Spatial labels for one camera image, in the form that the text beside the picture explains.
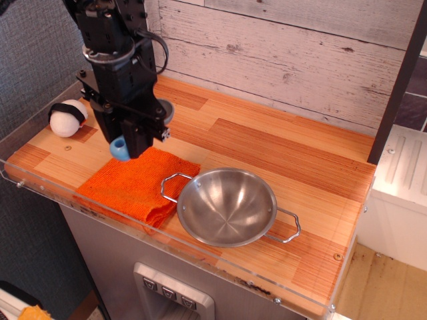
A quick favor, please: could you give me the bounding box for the grey dispenser panel with buttons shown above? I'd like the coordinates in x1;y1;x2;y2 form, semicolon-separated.
133;262;216;319

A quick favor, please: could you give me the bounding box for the stainless steel two-handled bowl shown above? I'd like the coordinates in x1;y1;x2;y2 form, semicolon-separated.
161;167;302;247

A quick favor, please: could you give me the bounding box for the blue handled grey spoon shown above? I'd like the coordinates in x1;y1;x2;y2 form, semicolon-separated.
109;99;175;161

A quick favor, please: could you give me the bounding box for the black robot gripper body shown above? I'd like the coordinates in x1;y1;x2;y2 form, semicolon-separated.
77;46;158;122

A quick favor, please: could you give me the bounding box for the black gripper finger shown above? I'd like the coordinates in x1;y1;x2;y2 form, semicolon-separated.
120;116;153;159
90;101;121;143

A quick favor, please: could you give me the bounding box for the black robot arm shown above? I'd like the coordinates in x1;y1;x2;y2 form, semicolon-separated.
63;1;169;159

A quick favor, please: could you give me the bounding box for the white toy sink cabinet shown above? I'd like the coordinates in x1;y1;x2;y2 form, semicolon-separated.
356;125;426;270

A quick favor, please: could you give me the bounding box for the orange knitted rag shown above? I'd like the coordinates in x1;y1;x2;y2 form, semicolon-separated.
76;147;200;229

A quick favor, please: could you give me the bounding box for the dark vertical post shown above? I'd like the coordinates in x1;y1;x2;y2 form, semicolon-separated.
367;0;426;165

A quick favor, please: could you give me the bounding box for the yellow cloth object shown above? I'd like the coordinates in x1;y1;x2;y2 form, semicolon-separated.
17;305;52;320

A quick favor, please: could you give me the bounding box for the clear acrylic table guard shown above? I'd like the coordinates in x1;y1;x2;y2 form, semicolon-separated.
0;157;377;318

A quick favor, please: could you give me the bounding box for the white plush sushi ball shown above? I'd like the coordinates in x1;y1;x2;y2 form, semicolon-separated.
48;99;88;137

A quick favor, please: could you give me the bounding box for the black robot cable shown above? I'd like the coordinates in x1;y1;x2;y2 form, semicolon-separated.
133;28;169;75

